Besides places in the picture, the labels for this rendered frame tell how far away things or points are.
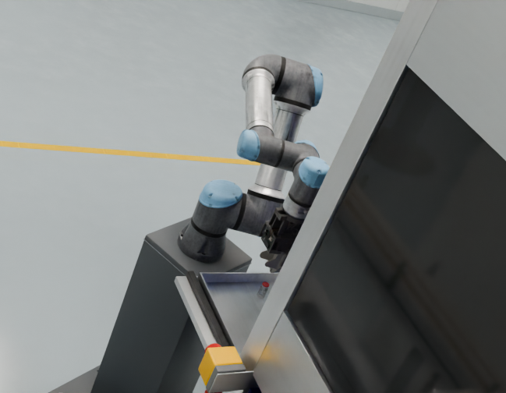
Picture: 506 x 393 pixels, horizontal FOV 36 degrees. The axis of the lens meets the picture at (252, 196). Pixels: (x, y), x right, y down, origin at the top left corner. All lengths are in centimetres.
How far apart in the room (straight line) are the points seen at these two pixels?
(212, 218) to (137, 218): 155
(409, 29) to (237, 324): 101
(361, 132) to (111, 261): 224
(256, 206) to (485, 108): 122
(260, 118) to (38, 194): 192
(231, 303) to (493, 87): 114
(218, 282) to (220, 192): 28
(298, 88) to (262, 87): 16
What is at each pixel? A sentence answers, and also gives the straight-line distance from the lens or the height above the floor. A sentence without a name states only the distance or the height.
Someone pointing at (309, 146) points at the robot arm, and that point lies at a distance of 208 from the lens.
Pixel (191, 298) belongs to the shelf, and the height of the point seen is 88.
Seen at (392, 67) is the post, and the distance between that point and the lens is 143.
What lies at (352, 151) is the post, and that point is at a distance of 149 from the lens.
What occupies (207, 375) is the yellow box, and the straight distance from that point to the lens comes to 180.
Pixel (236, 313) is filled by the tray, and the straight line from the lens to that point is 214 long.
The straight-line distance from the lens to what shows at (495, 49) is 126.
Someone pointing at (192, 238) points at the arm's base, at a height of 84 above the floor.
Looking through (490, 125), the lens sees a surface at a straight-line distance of 125.
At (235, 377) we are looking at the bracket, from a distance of 178.
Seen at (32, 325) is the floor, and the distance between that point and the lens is 319.
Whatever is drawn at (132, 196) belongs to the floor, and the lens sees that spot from 400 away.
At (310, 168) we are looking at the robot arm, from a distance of 195.
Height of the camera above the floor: 223
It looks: 31 degrees down
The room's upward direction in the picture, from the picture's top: 23 degrees clockwise
